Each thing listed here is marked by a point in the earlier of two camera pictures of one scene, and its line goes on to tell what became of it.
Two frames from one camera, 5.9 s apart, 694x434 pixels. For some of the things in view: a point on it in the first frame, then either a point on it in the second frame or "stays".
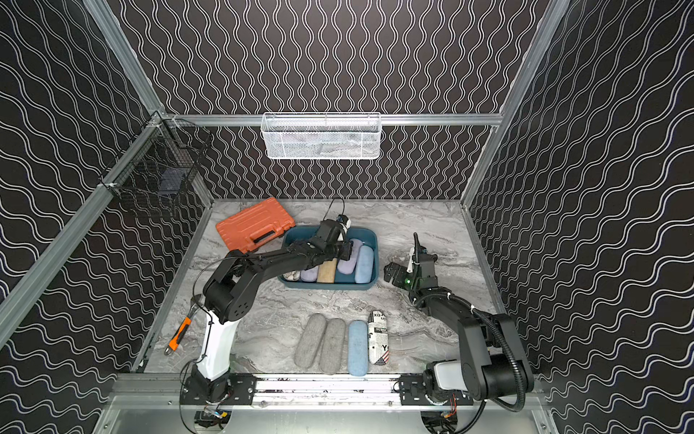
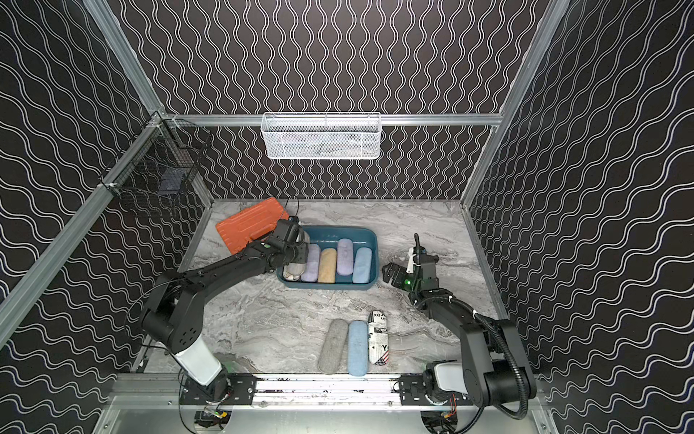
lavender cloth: [309, 275] stays
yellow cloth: [326, 271] stays
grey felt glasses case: [310, 341] -> [294, 271]
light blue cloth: [364, 266] stays
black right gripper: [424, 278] stays
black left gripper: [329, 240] -> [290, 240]
